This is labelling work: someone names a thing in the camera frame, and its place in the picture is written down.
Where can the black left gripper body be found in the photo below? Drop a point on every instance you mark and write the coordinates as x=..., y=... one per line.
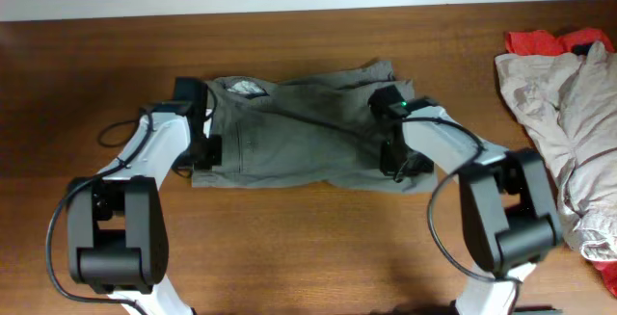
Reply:
x=207, y=151

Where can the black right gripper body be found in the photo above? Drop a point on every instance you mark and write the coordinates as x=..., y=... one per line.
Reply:
x=391, y=159

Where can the grey cotton shorts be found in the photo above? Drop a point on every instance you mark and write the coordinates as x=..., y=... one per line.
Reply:
x=305, y=130

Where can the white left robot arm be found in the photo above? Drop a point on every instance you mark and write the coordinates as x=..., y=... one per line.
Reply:
x=116, y=235

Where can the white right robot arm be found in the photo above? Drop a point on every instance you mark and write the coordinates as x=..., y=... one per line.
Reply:
x=509, y=218

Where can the beige cloth garment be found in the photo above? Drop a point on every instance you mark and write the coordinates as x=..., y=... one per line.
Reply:
x=567, y=106

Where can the red cloth garment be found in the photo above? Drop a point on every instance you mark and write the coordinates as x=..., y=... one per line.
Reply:
x=541, y=42

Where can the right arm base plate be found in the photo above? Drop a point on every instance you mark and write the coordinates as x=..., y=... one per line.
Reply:
x=537, y=311

